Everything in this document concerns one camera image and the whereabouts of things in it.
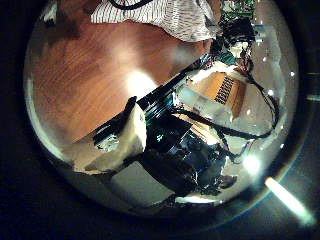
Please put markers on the white striped piece of clothing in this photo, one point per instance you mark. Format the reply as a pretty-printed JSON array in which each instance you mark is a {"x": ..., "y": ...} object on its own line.
[{"x": 166, "y": 16}]

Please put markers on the green potted plants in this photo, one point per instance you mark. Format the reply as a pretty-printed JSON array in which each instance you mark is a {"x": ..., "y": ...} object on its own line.
[{"x": 238, "y": 8}]

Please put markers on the wooden cabinet with vent slots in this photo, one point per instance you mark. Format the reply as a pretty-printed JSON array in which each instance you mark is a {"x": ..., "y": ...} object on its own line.
[{"x": 216, "y": 88}]

